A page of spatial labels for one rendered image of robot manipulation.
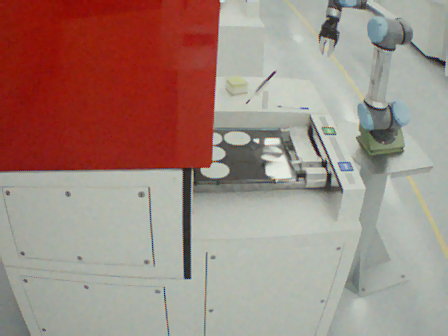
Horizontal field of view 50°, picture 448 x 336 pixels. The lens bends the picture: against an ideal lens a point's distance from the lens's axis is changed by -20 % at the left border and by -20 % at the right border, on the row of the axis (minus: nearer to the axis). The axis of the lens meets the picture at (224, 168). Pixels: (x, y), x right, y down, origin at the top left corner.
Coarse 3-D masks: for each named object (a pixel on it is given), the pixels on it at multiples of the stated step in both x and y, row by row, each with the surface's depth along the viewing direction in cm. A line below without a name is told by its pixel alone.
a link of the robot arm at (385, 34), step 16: (368, 32) 204; (384, 32) 196; (400, 32) 198; (384, 48) 201; (384, 64) 207; (384, 80) 212; (368, 96) 221; (384, 96) 217; (368, 112) 220; (384, 112) 220; (368, 128) 224; (384, 128) 227
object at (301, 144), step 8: (288, 136) 244; (296, 136) 240; (304, 136) 241; (296, 144) 235; (304, 144) 235; (296, 152) 230; (304, 152) 230; (312, 152) 230; (304, 168) 220; (312, 184) 215; (320, 184) 215
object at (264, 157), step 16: (224, 144) 228; (256, 144) 229; (272, 144) 230; (224, 160) 219; (240, 160) 219; (256, 160) 220; (272, 160) 220; (288, 160) 221; (224, 176) 210; (240, 176) 210; (256, 176) 211; (272, 176) 211; (288, 176) 212
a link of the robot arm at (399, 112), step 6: (390, 102) 228; (396, 102) 224; (402, 102) 225; (390, 108) 224; (396, 108) 223; (402, 108) 224; (408, 108) 226; (390, 114) 223; (396, 114) 222; (402, 114) 223; (408, 114) 225; (396, 120) 223; (402, 120) 223; (408, 120) 224; (390, 126) 226; (396, 126) 227; (402, 126) 227
